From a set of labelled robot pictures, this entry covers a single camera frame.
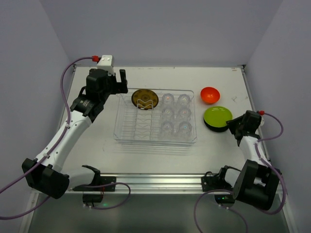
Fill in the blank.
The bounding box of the black plate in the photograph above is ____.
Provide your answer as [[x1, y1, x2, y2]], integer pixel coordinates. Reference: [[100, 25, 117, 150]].
[[204, 119, 228, 133]]

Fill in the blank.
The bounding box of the lime green plate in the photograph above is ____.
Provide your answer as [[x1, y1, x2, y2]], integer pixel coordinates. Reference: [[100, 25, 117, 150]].
[[203, 106, 233, 128]]

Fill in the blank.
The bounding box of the orange plastic bowl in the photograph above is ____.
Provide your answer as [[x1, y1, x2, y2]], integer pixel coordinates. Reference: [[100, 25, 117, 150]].
[[200, 86, 221, 104]]

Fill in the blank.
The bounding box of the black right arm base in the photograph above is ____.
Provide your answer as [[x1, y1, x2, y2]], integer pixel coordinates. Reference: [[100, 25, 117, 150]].
[[201, 168, 235, 207]]

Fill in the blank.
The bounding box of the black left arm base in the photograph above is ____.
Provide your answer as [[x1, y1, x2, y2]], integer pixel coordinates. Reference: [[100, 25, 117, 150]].
[[72, 176, 117, 207]]

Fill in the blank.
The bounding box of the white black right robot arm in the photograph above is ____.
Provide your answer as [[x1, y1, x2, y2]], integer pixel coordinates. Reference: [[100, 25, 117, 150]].
[[218, 110, 280, 211]]

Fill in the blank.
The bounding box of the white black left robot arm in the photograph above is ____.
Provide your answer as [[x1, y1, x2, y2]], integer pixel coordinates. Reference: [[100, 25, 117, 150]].
[[22, 68, 128, 199]]

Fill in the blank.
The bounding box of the clear plastic dish tray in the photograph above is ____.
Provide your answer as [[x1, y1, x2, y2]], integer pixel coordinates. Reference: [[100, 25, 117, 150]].
[[114, 88, 197, 146]]

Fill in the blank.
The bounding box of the brown patterned plate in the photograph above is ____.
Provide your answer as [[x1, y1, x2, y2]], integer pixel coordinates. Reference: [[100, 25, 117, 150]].
[[131, 89, 159, 110]]

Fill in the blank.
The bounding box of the clear glass front right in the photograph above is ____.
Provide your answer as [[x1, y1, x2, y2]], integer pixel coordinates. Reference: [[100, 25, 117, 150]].
[[176, 121, 192, 141]]

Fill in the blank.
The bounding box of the clear glass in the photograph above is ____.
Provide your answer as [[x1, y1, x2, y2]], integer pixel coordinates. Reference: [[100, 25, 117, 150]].
[[159, 121, 174, 140], [176, 121, 192, 141], [176, 94, 191, 108], [162, 93, 175, 107], [176, 107, 191, 122], [161, 107, 174, 122]]

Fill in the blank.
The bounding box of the clear glass middle right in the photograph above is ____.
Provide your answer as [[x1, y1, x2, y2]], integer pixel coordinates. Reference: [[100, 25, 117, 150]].
[[176, 107, 191, 122]]

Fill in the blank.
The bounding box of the clear glass back left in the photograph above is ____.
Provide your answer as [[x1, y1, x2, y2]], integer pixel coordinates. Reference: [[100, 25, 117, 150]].
[[162, 93, 175, 107]]

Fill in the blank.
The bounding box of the clear glass back right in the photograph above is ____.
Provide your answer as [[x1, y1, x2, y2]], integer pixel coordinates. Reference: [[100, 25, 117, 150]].
[[176, 94, 191, 108]]

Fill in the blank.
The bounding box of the clear glass middle left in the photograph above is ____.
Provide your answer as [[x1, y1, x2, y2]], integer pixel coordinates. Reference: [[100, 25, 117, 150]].
[[161, 107, 174, 122]]

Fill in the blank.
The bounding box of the clear glass front left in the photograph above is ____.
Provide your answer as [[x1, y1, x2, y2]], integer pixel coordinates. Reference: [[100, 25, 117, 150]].
[[159, 121, 174, 140]]

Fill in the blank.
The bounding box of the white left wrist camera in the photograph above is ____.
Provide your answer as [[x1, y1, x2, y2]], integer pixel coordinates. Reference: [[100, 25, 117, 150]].
[[97, 55, 115, 75]]

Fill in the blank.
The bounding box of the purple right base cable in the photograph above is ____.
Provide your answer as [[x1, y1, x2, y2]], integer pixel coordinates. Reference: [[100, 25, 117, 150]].
[[196, 189, 248, 233]]

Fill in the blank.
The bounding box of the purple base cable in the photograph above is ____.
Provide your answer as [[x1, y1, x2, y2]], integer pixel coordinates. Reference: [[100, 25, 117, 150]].
[[80, 182, 131, 210], [196, 189, 248, 233]]

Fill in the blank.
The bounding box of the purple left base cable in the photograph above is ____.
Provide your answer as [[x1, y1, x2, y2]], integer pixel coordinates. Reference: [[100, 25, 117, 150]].
[[80, 182, 131, 210]]

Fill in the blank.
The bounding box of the aluminium mounting rail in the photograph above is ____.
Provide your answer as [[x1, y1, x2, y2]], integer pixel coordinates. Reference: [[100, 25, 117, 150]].
[[31, 172, 289, 195]]

